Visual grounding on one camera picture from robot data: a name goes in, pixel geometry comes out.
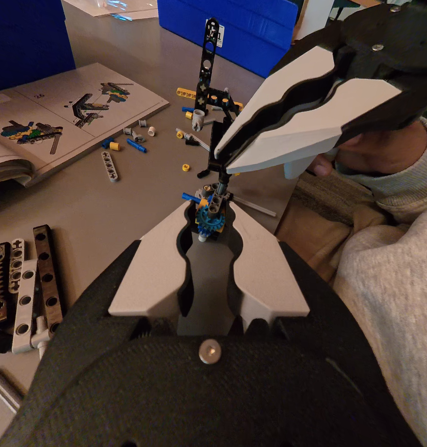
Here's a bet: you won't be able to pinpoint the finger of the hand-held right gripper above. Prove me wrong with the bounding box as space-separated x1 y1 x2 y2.
225 78 403 179
214 45 337 167

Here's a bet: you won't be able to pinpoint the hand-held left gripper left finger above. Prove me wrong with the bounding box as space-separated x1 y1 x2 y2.
108 201 196 318

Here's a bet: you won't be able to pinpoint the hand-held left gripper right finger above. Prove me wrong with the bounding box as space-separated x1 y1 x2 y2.
227 201 311 332

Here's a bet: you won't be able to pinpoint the lego gear assembly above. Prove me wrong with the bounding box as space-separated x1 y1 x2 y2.
182 173 235 243

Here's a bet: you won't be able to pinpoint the person's right forearm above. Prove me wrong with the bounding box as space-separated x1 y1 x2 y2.
334 115 427 227

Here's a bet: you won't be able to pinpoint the long pale lego axle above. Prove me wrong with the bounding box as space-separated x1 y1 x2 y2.
232 196 277 218

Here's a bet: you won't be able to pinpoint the yellow lego beam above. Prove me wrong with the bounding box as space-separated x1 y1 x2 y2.
176 87 243 109

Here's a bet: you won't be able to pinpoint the long black lego beam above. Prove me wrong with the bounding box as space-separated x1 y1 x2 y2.
33 225 64 337

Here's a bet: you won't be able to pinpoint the small grey five-hole lego beam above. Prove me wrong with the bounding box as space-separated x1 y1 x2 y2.
101 151 119 183

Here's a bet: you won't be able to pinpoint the pale grey lego axle connector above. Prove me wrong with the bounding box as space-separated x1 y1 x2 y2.
31 316 50 360

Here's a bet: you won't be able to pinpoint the long white lego beam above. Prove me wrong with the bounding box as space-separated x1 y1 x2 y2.
11 260 38 354

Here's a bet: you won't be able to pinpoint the short grey lego beam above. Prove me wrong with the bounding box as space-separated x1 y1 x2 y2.
9 238 25 294

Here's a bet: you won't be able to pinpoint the open lego instruction booklet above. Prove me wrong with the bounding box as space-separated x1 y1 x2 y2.
0 63 170 187

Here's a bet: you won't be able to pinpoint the person's right hand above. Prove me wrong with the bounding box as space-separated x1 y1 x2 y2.
306 120 427 179

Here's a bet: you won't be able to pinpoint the person's brown trousers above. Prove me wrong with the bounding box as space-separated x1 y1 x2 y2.
274 171 410 283

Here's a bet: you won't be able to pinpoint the blue storage bin with tag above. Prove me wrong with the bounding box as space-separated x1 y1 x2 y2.
157 0 299 79

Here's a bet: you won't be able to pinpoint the grey long bar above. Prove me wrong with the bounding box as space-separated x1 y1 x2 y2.
0 368 25 414

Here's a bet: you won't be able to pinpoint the plain blue storage bin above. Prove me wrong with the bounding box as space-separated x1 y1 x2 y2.
0 0 76 93

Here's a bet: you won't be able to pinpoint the black lego frame assembly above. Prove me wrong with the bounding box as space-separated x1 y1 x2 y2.
194 17 243 179

